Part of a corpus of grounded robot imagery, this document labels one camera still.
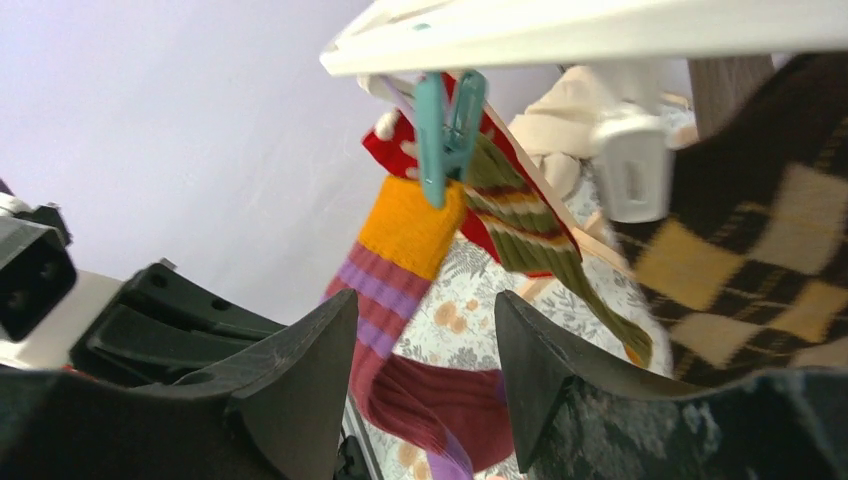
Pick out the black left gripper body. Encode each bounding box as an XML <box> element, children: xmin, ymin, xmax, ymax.
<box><xmin>70</xmin><ymin>263</ymin><xmax>285</xmax><ymax>387</ymax></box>

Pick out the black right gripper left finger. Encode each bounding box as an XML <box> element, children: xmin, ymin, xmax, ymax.
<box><xmin>1</xmin><ymin>289</ymin><xmax>358</xmax><ymax>479</ymax></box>

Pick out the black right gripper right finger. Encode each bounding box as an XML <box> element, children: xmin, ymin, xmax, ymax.
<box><xmin>495</xmin><ymin>291</ymin><xmax>847</xmax><ymax>479</ymax></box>

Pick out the green striped sock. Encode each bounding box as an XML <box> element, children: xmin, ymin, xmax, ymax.
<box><xmin>465</xmin><ymin>136</ymin><xmax>653</xmax><ymax>368</ymax></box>

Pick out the white sock hanger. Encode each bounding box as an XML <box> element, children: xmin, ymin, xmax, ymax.
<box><xmin>320</xmin><ymin>0</ymin><xmax>847</xmax><ymax>76</ymax></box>

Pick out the argyle brown sock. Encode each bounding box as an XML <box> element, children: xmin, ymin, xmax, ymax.
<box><xmin>612</xmin><ymin>52</ymin><xmax>847</xmax><ymax>386</ymax></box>

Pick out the white clothes peg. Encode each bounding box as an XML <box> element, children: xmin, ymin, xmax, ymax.
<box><xmin>591</xmin><ymin>102</ymin><xmax>673</xmax><ymax>224</ymax></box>

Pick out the beige cloth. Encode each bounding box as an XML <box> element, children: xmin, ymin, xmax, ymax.
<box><xmin>508</xmin><ymin>66</ymin><xmax>612</xmax><ymax>200</ymax></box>

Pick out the red bear sock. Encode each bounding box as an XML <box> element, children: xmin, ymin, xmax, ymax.
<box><xmin>358</xmin><ymin>75</ymin><xmax>554</xmax><ymax>278</ymax></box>

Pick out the teal clothes peg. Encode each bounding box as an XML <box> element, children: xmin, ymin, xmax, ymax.
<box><xmin>414</xmin><ymin>70</ymin><xmax>488</xmax><ymax>209</ymax></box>

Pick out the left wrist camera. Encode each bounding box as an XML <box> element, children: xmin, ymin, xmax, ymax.
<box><xmin>0</xmin><ymin>192</ymin><xmax>124</xmax><ymax>372</ymax></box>

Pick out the wooden clothes rack frame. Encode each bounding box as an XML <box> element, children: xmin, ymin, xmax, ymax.
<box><xmin>484</xmin><ymin>104</ymin><xmax>633</xmax><ymax>279</ymax></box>

